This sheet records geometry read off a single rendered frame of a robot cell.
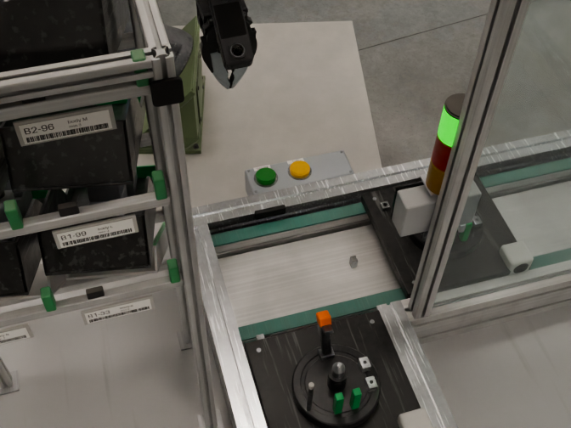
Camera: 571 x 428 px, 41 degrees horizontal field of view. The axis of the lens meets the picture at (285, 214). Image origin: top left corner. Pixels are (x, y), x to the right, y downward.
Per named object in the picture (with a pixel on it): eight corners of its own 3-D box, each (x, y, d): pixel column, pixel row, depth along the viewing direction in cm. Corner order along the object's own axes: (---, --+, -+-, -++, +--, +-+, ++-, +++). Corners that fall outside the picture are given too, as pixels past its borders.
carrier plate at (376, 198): (360, 199, 150) (361, 193, 149) (472, 175, 155) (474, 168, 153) (406, 300, 136) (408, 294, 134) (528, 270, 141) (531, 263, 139)
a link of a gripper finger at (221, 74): (223, 70, 133) (221, 26, 126) (231, 92, 129) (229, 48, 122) (206, 73, 132) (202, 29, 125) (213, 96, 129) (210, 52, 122)
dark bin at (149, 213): (75, 184, 120) (67, 140, 117) (159, 178, 121) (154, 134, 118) (44, 276, 95) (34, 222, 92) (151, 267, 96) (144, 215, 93)
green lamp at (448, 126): (431, 126, 105) (438, 99, 102) (465, 119, 106) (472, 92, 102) (446, 151, 102) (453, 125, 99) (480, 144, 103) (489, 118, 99)
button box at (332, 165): (245, 188, 158) (244, 168, 153) (341, 168, 162) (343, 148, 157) (253, 214, 154) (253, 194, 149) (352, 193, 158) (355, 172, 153)
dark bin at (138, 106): (53, 109, 108) (44, 58, 105) (147, 104, 109) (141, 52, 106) (11, 193, 83) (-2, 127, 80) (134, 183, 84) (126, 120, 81)
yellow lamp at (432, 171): (420, 174, 113) (425, 151, 109) (451, 167, 114) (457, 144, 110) (433, 199, 110) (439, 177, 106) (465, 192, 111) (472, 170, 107)
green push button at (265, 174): (253, 175, 153) (253, 169, 152) (273, 171, 154) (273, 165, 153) (258, 190, 151) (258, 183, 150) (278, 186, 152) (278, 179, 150)
